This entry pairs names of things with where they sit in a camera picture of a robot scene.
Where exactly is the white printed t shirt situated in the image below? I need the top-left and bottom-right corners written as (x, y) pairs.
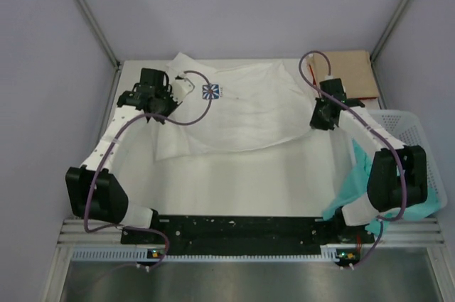
top-left (155, 53), bottom-right (314, 161)

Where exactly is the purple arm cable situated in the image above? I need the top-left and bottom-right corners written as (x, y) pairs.
top-left (298, 50), bottom-right (408, 270)
top-left (83, 70), bottom-right (214, 270)

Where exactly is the right aluminium frame post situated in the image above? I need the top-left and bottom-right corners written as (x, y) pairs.
top-left (369, 0), bottom-right (435, 63)

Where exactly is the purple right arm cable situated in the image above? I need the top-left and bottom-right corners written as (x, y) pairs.
top-left (298, 50), bottom-right (408, 270)

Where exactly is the aluminium frame post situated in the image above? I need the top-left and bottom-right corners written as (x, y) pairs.
top-left (369, 0), bottom-right (435, 63)
top-left (74, 0), bottom-right (120, 69)

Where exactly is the folded red t shirt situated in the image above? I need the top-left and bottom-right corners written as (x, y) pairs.
top-left (307, 63), bottom-right (378, 102)

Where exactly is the aluminium front frame rail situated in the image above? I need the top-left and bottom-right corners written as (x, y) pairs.
top-left (58, 217), bottom-right (445, 247)

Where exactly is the left aluminium frame post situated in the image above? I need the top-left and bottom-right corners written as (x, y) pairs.
top-left (74, 0), bottom-right (120, 69)

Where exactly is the folded tan t shirt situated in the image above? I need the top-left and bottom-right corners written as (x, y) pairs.
top-left (323, 50), bottom-right (380, 99)

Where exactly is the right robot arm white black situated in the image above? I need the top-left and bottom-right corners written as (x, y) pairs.
top-left (310, 78), bottom-right (428, 242)

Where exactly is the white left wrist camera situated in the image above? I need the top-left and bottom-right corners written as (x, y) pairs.
top-left (171, 75), bottom-right (196, 104)

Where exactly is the teal t shirt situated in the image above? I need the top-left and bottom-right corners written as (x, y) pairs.
top-left (322, 140), bottom-right (441, 221)

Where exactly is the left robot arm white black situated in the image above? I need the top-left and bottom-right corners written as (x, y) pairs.
top-left (65, 68), bottom-right (193, 243)

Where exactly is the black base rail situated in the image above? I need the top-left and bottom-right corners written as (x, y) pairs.
top-left (120, 213), bottom-right (376, 256)

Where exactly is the white plastic basket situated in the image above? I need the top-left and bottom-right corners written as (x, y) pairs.
top-left (348, 109), bottom-right (447, 209)

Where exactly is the perforated white cable duct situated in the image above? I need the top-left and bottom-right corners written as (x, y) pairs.
top-left (72, 247), bottom-right (341, 264)

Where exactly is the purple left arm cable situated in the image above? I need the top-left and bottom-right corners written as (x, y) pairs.
top-left (83, 70), bottom-right (214, 270)

